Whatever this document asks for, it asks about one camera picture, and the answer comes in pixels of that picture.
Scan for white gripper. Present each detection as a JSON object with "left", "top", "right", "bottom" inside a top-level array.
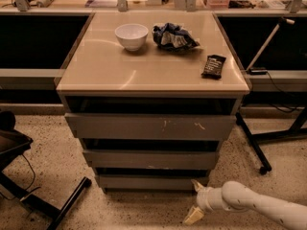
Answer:
[{"left": 183, "top": 179, "right": 223, "bottom": 225}]

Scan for grey bottom drawer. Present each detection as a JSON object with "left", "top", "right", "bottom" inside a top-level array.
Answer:
[{"left": 95, "top": 174, "right": 210, "bottom": 192}]

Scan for grey drawer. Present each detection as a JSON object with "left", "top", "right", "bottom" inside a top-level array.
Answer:
[
  {"left": 83, "top": 149, "right": 218, "bottom": 170},
  {"left": 65, "top": 113, "right": 235, "bottom": 141},
  {"left": 95, "top": 174, "right": 210, "bottom": 192}
]

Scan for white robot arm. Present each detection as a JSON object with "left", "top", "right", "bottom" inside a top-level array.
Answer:
[{"left": 183, "top": 180, "right": 307, "bottom": 230}]

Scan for grey middle drawer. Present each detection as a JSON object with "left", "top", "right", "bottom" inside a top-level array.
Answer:
[{"left": 83, "top": 149, "right": 218, "bottom": 170}]

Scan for grey drawer cabinet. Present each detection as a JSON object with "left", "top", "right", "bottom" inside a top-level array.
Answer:
[{"left": 57, "top": 11, "right": 249, "bottom": 183}]

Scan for grey top drawer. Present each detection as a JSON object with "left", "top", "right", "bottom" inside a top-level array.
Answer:
[{"left": 65, "top": 113, "right": 235, "bottom": 141}]

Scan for black stand right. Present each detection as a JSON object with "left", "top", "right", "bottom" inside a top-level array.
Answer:
[{"left": 235, "top": 107, "right": 307, "bottom": 175}]

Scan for black stand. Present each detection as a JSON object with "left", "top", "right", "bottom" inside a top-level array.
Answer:
[
  {"left": 0, "top": 110, "right": 93, "bottom": 230},
  {"left": 235, "top": 107, "right": 307, "bottom": 175}
]

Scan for black snack bar wrapper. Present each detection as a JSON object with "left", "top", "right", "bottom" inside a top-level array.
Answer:
[{"left": 201, "top": 55, "right": 225, "bottom": 80}]

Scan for white rod with black base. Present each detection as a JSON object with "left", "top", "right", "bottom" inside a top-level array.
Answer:
[{"left": 246, "top": 17, "right": 295, "bottom": 74}]

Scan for crumpled blue chip bag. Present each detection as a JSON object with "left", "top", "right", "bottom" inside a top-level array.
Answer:
[{"left": 152, "top": 23, "right": 200, "bottom": 52}]

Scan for white ceramic bowl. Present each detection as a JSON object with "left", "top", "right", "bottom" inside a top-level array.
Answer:
[{"left": 114, "top": 24, "right": 149, "bottom": 52}]

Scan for black stand left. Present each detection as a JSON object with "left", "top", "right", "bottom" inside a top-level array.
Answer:
[{"left": 0, "top": 110, "right": 93, "bottom": 230}]

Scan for black cable left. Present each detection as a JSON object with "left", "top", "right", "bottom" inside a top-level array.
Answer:
[{"left": 18, "top": 153, "right": 42, "bottom": 203}]

